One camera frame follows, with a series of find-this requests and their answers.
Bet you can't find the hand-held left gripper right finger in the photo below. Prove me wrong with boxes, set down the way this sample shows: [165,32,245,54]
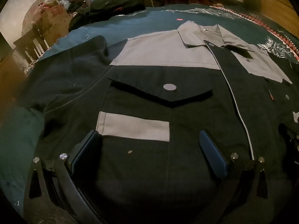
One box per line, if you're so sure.
[198,129,281,224]

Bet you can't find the wooden rack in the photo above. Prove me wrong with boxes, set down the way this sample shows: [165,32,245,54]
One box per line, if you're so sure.
[13,26,50,64]

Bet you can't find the teal printed blanket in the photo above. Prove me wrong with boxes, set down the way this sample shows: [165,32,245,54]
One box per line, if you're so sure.
[0,3,299,215]

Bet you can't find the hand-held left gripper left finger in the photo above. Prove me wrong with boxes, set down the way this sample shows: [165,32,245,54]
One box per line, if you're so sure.
[23,129,104,224]

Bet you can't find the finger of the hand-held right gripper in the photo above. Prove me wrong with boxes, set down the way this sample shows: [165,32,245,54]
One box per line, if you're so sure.
[278,123,299,166]

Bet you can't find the cardboard boxes with clutter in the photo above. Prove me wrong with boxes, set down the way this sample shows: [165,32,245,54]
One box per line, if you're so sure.
[22,0,73,45]

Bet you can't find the black and grey work jacket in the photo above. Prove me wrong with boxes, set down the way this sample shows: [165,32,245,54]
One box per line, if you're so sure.
[21,20,299,224]

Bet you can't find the wooden headboard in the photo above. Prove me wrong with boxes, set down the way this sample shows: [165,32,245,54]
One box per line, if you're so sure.
[259,0,299,38]

